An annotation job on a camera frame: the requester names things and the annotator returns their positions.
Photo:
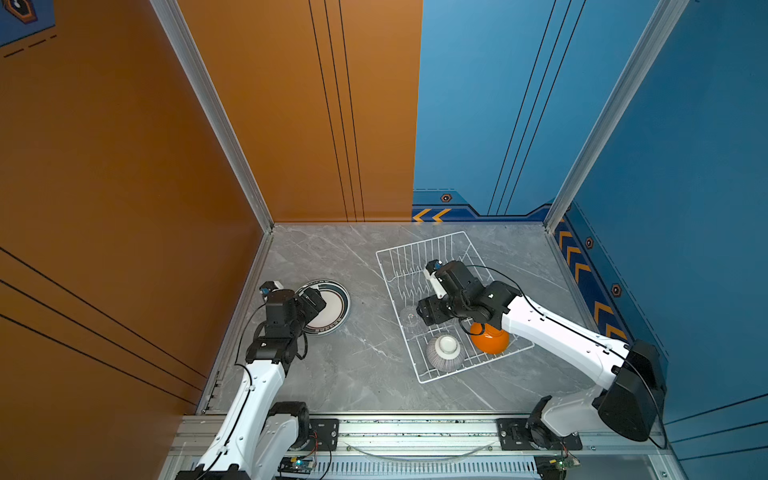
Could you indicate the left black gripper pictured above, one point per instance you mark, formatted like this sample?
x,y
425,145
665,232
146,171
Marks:
x,y
314,299

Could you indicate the green circuit board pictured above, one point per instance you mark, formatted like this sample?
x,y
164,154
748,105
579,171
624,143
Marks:
x,y
296,466
555,468

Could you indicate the left green circuit board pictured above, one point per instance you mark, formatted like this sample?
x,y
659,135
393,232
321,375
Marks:
x,y
296,466

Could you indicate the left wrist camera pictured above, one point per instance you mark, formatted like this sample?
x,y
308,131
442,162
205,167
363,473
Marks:
x,y
269,286

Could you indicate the white ribbed bowl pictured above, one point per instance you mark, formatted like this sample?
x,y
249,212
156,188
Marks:
x,y
445,353

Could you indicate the aluminium front rail frame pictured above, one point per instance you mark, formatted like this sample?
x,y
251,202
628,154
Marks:
x,y
439,446

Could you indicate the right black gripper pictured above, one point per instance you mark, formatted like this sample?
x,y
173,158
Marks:
x,y
429,305

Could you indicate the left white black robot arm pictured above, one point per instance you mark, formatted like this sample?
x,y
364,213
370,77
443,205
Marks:
x,y
258,431

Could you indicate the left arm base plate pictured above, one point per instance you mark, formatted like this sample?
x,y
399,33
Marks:
x,y
323,434

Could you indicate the green rimmed white plate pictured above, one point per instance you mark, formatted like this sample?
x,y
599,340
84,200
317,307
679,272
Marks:
x,y
336,287

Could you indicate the orange bowl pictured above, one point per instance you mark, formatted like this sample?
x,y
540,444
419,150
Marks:
x,y
488,339

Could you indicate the white wire dish rack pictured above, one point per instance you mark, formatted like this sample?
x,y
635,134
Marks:
x,y
403,271

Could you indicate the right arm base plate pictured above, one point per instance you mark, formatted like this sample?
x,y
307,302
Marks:
x,y
515,434

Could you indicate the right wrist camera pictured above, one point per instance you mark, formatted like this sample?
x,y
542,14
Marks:
x,y
430,270

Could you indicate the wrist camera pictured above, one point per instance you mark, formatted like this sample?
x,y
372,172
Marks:
x,y
430,270
269,286

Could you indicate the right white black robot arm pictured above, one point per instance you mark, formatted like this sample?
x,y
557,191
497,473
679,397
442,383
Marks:
x,y
629,387

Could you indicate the right green circuit board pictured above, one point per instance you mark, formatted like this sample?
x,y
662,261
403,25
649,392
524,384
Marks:
x,y
555,468

